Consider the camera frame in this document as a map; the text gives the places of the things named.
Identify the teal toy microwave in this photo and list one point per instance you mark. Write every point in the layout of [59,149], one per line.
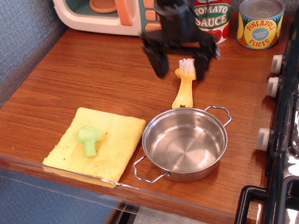
[132,17]

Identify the black toy stove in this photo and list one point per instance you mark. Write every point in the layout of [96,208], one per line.
[282,168]

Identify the yellow dish brush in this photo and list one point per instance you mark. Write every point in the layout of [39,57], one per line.
[187,74]

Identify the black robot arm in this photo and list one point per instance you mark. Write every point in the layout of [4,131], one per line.
[179,34]

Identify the yellow pineapple slices can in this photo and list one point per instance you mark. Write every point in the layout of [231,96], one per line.
[259,23]

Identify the white stove knob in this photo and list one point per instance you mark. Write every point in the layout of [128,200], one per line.
[263,139]
[276,64]
[272,87]

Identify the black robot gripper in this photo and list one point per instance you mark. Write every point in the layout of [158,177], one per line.
[178,34]

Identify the orange microwave turntable plate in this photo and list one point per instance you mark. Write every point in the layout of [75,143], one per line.
[103,6]

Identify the clear acrylic table guard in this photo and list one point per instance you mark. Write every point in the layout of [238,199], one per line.
[213,199]

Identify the stainless steel pot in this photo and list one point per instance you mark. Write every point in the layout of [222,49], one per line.
[186,144]

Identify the white stove knob bottom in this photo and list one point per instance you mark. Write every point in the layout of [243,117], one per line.
[263,139]

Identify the black oven door handle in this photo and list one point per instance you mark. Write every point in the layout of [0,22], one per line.
[248,194]

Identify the red tomato sauce can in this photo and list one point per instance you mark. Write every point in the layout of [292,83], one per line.
[213,17]

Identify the white stove knob middle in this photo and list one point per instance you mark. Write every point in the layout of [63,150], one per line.
[272,87]

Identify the green toy broccoli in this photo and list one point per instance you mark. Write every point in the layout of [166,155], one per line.
[88,136]

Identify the white stove knob top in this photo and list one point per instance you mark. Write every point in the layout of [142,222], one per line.
[276,64]

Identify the yellow folded cloth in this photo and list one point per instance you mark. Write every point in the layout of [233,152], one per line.
[96,147]

